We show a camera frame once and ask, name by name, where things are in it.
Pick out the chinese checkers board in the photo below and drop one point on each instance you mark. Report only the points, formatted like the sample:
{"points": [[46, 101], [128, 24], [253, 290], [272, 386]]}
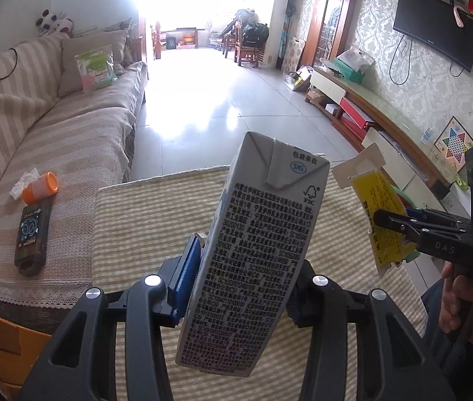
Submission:
{"points": [[452, 144]]}

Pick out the black remote control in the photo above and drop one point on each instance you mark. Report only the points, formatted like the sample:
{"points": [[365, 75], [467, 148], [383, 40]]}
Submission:
{"points": [[32, 238]]}

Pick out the beige sofa cushion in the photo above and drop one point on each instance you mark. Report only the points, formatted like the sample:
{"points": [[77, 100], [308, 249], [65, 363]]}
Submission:
{"points": [[71, 79]]}

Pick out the yellow paper box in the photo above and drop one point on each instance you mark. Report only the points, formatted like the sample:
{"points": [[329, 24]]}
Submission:
{"points": [[364, 174]]}

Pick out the striped beige sofa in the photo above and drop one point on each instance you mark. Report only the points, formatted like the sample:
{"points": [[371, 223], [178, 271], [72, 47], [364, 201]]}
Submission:
{"points": [[49, 124]]}

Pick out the white milk carton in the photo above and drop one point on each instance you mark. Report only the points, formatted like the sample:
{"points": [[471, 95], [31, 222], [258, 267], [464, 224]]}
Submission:
{"points": [[254, 251]]}

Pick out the orange plastic cup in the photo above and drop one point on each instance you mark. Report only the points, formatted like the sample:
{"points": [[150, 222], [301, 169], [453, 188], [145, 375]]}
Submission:
{"points": [[44, 186]]}

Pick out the red bin green rim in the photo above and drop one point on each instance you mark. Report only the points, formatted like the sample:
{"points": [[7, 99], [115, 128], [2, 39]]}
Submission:
{"points": [[396, 201]]}

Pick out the striped beige table mat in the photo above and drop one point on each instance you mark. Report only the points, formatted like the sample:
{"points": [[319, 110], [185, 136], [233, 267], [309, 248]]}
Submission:
{"points": [[141, 224]]}

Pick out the green box on cabinet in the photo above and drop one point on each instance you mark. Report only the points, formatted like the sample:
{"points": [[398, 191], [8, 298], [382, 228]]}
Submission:
{"points": [[348, 72]]}

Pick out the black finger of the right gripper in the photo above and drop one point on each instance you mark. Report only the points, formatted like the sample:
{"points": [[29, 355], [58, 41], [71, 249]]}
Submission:
{"points": [[425, 224]]}

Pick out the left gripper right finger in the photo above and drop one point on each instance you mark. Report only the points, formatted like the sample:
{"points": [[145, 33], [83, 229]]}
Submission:
{"points": [[392, 361]]}

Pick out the wooden chair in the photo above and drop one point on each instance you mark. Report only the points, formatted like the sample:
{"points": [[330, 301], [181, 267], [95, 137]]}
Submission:
{"points": [[250, 39]]}

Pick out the plush toy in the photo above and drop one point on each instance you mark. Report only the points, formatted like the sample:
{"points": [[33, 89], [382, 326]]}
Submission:
{"points": [[50, 23]]}

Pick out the long wooden TV cabinet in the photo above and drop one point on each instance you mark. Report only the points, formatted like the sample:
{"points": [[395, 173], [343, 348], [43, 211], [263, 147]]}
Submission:
{"points": [[364, 119]]}

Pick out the black wall television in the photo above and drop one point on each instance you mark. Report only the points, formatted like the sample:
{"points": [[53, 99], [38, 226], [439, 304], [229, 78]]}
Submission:
{"points": [[444, 27]]}

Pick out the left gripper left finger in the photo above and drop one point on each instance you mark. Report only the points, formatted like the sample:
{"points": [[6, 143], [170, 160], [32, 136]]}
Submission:
{"points": [[78, 363]]}

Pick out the green pink snack bag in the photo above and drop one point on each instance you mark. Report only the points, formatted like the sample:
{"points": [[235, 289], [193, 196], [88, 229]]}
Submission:
{"points": [[96, 68]]}

